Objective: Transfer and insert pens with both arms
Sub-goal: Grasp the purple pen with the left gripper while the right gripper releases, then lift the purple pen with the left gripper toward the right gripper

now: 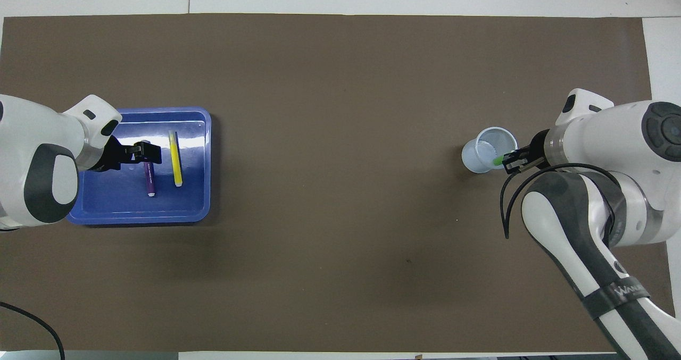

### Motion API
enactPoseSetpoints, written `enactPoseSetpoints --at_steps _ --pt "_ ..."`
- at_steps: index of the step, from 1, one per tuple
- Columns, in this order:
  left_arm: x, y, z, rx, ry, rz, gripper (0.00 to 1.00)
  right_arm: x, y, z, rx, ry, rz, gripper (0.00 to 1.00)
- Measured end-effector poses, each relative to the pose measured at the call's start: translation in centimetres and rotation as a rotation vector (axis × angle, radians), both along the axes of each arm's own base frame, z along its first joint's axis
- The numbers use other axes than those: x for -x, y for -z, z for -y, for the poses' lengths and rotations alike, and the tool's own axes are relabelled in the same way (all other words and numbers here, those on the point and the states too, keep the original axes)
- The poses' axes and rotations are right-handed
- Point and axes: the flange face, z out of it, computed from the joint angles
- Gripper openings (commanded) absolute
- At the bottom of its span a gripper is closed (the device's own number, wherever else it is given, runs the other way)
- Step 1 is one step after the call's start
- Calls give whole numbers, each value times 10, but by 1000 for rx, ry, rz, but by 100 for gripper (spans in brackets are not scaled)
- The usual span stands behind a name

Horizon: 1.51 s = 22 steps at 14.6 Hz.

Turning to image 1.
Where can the brown table mat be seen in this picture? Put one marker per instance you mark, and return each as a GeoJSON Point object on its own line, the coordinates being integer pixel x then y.
{"type": "Point", "coordinates": [340, 243]}

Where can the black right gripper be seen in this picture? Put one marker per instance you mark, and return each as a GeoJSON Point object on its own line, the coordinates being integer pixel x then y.
{"type": "Point", "coordinates": [537, 152]}

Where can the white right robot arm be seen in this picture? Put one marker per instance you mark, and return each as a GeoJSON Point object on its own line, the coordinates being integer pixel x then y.
{"type": "Point", "coordinates": [612, 152]}

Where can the blue plastic tray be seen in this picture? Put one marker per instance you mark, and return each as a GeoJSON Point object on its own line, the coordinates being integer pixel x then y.
{"type": "Point", "coordinates": [117, 206]}

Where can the purple marker pen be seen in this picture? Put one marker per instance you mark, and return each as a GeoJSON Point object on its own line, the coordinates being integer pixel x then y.
{"type": "Point", "coordinates": [149, 182]}

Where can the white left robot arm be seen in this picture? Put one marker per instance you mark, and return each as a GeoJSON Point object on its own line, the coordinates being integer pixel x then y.
{"type": "Point", "coordinates": [32, 158]}

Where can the yellow marker pen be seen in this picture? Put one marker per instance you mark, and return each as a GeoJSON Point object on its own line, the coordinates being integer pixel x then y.
{"type": "Point", "coordinates": [175, 160]}

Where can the translucent plastic cup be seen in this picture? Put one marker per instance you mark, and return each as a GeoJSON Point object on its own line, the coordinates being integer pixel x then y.
{"type": "Point", "coordinates": [481, 158]}

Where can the green marker pen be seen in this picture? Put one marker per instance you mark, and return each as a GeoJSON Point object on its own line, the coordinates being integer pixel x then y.
{"type": "Point", "coordinates": [498, 160]}

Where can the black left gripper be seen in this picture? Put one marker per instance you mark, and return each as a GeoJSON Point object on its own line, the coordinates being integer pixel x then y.
{"type": "Point", "coordinates": [111, 155]}

